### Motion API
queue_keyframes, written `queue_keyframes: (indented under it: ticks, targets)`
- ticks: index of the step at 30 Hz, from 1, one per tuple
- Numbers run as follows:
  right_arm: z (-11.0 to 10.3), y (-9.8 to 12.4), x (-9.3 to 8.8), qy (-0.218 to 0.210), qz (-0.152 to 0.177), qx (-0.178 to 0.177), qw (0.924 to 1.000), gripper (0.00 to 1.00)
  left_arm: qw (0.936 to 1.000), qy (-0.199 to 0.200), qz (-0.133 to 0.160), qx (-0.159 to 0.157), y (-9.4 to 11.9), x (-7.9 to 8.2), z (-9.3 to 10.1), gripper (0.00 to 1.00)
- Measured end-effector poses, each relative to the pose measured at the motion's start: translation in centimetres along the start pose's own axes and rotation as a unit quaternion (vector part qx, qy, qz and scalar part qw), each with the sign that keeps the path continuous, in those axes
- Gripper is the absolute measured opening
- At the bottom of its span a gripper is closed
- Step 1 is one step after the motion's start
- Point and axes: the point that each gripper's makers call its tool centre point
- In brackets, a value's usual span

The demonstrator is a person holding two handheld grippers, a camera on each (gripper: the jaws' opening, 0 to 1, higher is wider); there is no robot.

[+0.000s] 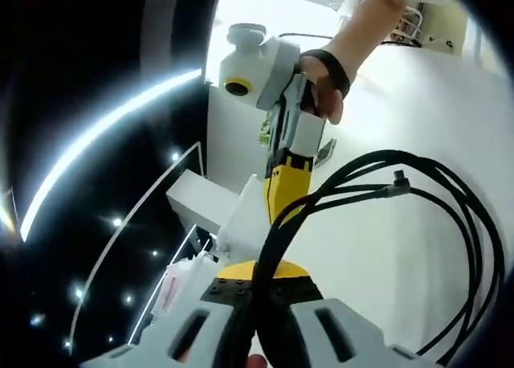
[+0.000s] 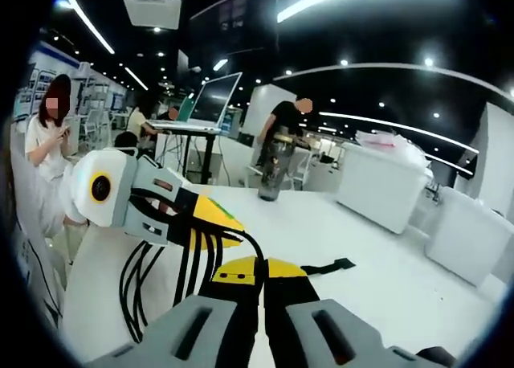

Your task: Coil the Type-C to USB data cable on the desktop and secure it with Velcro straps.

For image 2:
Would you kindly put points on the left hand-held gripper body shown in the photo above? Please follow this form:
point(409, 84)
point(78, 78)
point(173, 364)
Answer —
point(108, 175)

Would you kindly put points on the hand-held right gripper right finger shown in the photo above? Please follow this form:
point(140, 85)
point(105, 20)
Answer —
point(305, 328)

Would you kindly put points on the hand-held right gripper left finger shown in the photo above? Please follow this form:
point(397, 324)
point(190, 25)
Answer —
point(201, 328)

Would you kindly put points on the white desktop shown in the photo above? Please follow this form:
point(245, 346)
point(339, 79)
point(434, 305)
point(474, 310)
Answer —
point(361, 307)

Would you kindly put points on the black standing laptop table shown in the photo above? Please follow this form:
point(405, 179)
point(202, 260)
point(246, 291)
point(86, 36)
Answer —
point(205, 159)

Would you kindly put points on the white metal rack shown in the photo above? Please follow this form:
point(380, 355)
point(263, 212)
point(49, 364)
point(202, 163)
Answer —
point(94, 103)

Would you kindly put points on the open white laptop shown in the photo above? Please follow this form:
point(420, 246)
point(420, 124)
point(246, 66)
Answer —
point(213, 99)

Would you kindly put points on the white ceiling air conditioner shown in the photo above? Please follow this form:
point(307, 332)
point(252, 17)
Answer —
point(152, 8)

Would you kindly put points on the hanging dark ceiling display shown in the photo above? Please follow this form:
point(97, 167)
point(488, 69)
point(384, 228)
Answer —
point(233, 18)

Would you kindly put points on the pile of papers and bags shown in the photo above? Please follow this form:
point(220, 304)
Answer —
point(385, 143)

